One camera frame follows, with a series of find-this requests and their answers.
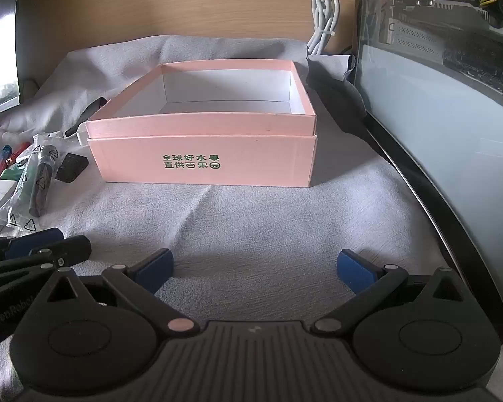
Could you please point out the clear bagged green item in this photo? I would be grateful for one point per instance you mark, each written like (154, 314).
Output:
(23, 192)

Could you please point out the glass-sided computer case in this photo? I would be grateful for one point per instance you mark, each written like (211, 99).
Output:
(444, 134)

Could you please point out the grey cloth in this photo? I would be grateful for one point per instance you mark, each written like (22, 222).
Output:
(234, 217)

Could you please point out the pink cardboard box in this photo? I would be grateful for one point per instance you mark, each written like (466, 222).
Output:
(151, 167)

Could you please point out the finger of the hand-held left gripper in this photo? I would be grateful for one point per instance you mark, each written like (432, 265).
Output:
(33, 240)
(73, 248)

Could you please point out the small red packet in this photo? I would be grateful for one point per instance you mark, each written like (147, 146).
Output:
(20, 151)

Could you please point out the black rectangular device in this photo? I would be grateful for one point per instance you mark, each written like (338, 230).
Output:
(71, 167)

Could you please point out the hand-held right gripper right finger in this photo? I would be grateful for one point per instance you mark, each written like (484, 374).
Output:
(354, 272)

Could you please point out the white charger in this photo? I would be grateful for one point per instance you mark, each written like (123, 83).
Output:
(82, 135)

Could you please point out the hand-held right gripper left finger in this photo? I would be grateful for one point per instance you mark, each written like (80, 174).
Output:
(155, 270)

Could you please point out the red tube with blue cap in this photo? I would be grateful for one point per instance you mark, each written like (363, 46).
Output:
(1, 162)

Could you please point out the clear bagged dark cylinder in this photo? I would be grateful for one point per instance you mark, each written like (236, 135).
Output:
(42, 176)

